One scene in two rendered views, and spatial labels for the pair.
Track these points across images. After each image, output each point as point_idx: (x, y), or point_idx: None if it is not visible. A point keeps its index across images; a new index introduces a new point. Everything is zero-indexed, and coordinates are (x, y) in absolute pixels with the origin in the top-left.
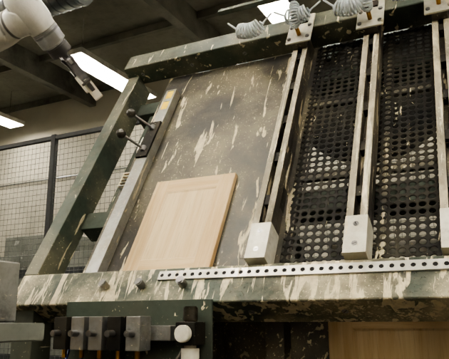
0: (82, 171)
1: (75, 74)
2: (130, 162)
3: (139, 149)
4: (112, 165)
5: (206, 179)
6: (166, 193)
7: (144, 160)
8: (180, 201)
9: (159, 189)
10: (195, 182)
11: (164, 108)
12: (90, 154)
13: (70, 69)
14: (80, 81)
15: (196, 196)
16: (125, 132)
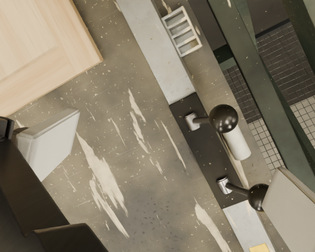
0: None
1: (2, 192)
2: (275, 100)
3: (202, 114)
4: None
5: (10, 103)
6: (57, 44)
7: (167, 93)
8: (15, 40)
9: (79, 45)
10: (22, 89)
11: (254, 247)
12: None
13: (34, 239)
14: (304, 216)
15: None
16: (211, 126)
